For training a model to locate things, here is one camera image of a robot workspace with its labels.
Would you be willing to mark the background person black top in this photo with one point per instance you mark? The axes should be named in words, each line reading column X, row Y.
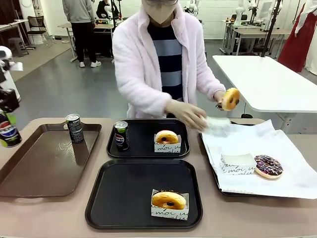
column 102, row 8

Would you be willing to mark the beige face mask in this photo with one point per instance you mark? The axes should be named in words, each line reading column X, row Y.
column 159, row 13

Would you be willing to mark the brown plastic tray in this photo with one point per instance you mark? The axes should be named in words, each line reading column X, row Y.
column 37, row 168

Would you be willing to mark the person's left hand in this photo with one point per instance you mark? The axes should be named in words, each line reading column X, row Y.
column 220, row 96

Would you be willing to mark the white slanted panel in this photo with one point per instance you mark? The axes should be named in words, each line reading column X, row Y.
column 14, row 86

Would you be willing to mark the background work tables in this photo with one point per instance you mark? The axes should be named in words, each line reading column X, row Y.
column 252, row 33

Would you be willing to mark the white paper sheet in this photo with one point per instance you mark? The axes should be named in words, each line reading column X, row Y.
column 247, row 143

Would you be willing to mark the black office chair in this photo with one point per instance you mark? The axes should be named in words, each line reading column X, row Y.
column 37, row 27

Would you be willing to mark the chocolate sprinkled donut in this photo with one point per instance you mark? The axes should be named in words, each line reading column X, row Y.
column 268, row 167

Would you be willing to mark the background person grey shirt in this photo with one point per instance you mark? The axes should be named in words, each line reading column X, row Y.
column 79, row 17

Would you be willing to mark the black tripod pole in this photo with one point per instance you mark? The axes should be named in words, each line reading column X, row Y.
column 271, row 27

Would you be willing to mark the black Pepsi can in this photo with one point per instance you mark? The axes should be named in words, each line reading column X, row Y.
column 9, row 135
column 121, row 137
column 74, row 130

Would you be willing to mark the metal serving tongs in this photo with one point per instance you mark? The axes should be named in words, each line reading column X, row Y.
column 219, row 105

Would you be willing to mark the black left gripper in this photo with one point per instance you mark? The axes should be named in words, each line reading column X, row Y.
column 9, row 100

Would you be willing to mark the person's left forearm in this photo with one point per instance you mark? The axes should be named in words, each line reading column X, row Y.
column 210, row 79

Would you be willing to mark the person's right forearm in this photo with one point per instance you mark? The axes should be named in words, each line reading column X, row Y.
column 146, row 96

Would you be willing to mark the black tray under paper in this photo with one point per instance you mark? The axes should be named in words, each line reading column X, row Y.
column 201, row 141

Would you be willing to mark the large black plastic tray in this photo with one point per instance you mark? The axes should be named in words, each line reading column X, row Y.
column 123, row 193

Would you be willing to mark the small black plastic tray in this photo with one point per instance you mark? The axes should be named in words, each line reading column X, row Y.
column 141, row 148

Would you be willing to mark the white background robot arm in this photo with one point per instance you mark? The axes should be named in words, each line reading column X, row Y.
column 239, row 12
column 192, row 7

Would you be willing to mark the person's right hand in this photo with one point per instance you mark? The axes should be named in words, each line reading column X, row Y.
column 188, row 115

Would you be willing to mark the white printed paper box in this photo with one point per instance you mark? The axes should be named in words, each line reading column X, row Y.
column 218, row 125
column 168, row 147
column 237, row 164

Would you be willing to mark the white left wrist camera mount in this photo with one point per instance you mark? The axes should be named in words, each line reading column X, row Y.
column 16, row 66

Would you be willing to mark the grey stool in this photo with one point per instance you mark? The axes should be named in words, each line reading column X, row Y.
column 17, row 45

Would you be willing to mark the grey background desk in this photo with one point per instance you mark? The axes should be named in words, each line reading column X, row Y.
column 68, row 26

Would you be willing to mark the white table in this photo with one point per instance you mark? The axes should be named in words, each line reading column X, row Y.
column 262, row 81

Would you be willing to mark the person in pink robe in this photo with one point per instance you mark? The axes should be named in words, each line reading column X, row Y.
column 138, row 62

